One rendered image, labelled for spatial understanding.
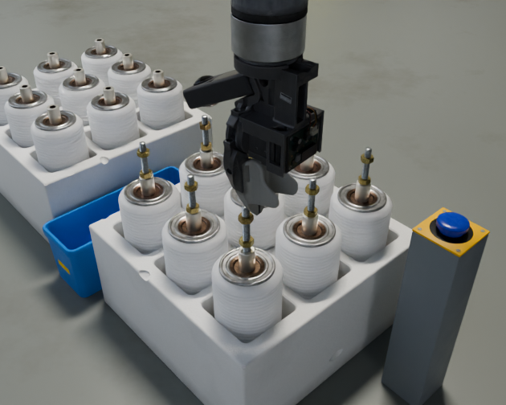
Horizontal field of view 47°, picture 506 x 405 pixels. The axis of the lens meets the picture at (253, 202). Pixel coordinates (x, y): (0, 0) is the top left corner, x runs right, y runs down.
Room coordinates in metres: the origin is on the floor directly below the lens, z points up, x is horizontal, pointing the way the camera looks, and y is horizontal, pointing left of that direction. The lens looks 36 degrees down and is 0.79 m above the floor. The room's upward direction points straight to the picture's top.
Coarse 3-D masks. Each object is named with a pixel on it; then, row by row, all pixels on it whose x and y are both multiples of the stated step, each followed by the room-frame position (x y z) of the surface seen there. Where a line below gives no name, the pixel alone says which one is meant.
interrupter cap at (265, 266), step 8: (256, 248) 0.61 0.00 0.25; (224, 256) 0.60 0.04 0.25; (232, 256) 0.60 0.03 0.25; (256, 256) 0.60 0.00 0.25; (264, 256) 0.60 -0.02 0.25; (224, 264) 0.58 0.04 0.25; (232, 264) 0.58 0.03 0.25; (256, 264) 0.59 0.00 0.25; (264, 264) 0.58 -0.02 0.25; (272, 264) 0.58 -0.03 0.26; (224, 272) 0.57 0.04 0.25; (232, 272) 0.57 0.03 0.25; (240, 272) 0.57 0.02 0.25; (248, 272) 0.57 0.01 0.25; (256, 272) 0.57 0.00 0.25; (264, 272) 0.57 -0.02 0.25; (272, 272) 0.57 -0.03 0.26; (232, 280) 0.55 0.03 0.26; (240, 280) 0.55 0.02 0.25; (248, 280) 0.55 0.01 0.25; (256, 280) 0.55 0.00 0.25; (264, 280) 0.55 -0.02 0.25
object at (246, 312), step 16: (272, 256) 0.60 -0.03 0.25; (224, 288) 0.55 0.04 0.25; (240, 288) 0.54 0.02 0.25; (256, 288) 0.54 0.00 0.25; (272, 288) 0.55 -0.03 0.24; (224, 304) 0.54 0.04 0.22; (240, 304) 0.54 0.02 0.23; (256, 304) 0.54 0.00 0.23; (272, 304) 0.55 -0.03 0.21; (224, 320) 0.55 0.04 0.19; (240, 320) 0.54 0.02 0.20; (256, 320) 0.54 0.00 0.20; (272, 320) 0.55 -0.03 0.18; (240, 336) 0.53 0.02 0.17; (256, 336) 0.53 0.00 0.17
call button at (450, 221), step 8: (440, 216) 0.59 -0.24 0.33; (448, 216) 0.59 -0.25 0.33; (456, 216) 0.59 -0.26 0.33; (440, 224) 0.57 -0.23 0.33; (448, 224) 0.57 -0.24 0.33; (456, 224) 0.57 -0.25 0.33; (464, 224) 0.57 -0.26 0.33; (448, 232) 0.56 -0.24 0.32; (456, 232) 0.56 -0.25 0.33; (464, 232) 0.56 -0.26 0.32
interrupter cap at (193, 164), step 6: (192, 156) 0.85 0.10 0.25; (198, 156) 0.85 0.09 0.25; (216, 156) 0.85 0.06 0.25; (222, 156) 0.86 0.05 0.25; (186, 162) 0.83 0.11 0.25; (192, 162) 0.83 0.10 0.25; (198, 162) 0.84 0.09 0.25; (216, 162) 0.84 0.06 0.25; (222, 162) 0.83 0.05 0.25; (186, 168) 0.82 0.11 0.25; (192, 168) 0.82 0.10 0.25; (198, 168) 0.82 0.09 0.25; (204, 168) 0.82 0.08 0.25; (210, 168) 0.82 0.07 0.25; (216, 168) 0.82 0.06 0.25; (222, 168) 0.82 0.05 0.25; (198, 174) 0.80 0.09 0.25; (204, 174) 0.80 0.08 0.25; (210, 174) 0.80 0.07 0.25; (216, 174) 0.80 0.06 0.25
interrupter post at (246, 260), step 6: (252, 246) 0.59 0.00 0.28; (240, 252) 0.58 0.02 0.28; (246, 252) 0.58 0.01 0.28; (252, 252) 0.58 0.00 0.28; (240, 258) 0.57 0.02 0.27; (246, 258) 0.57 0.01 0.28; (252, 258) 0.57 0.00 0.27; (240, 264) 0.57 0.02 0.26; (246, 264) 0.57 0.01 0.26; (252, 264) 0.57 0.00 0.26; (246, 270) 0.57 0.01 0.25; (252, 270) 0.57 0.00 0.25
